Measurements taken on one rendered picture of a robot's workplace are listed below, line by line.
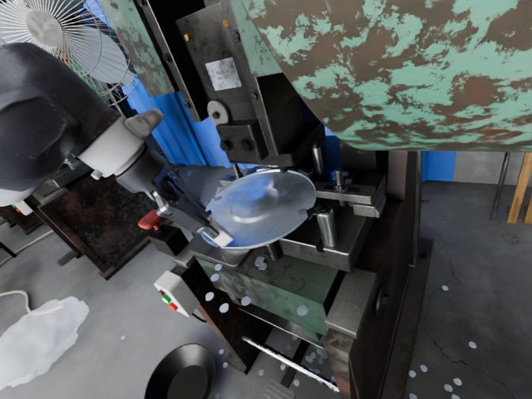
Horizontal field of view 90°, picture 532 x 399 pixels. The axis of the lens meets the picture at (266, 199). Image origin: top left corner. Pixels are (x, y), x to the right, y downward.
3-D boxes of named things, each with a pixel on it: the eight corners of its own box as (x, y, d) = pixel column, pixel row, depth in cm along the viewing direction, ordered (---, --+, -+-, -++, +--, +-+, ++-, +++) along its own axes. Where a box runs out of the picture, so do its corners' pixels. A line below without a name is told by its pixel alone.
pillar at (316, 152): (324, 180, 72) (314, 133, 64) (316, 180, 73) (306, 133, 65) (327, 176, 73) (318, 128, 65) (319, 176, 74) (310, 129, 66)
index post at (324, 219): (334, 248, 56) (328, 213, 51) (321, 245, 58) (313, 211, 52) (339, 238, 58) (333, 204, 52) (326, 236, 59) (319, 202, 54)
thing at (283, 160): (297, 176, 58) (291, 154, 55) (230, 171, 69) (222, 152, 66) (325, 141, 68) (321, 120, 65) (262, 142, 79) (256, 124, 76)
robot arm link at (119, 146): (66, 165, 36) (103, 191, 39) (134, 104, 34) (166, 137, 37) (94, 136, 46) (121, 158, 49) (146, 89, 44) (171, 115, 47)
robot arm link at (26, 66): (15, 213, 33) (37, 198, 27) (-128, 134, 26) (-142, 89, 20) (105, 127, 44) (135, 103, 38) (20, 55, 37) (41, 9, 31)
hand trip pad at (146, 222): (160, 245, 78) (146, 226, 74) (149, 241, 81) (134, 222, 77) (177, 229, 82) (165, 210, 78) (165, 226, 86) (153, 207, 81)
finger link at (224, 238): (210, 217, 51) (210, 219, 50) (233, 237, 54) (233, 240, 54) (198, 226, 51) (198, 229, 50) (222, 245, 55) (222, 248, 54)
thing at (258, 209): (175, 234, 63) (173, 232, 63) (244, 169, 81) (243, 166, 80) (276, 266, 47) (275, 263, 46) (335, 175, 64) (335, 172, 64)
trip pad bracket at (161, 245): (193, 282, 85) (163, 239, 74) (175, 273, 91) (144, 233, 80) (206, 267, 89) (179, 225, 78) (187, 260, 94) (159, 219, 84)
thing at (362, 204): (379, 218, 59) (377, 180, 53) (310, 207, 69) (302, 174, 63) (385, 201, 63) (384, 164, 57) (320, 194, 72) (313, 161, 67)
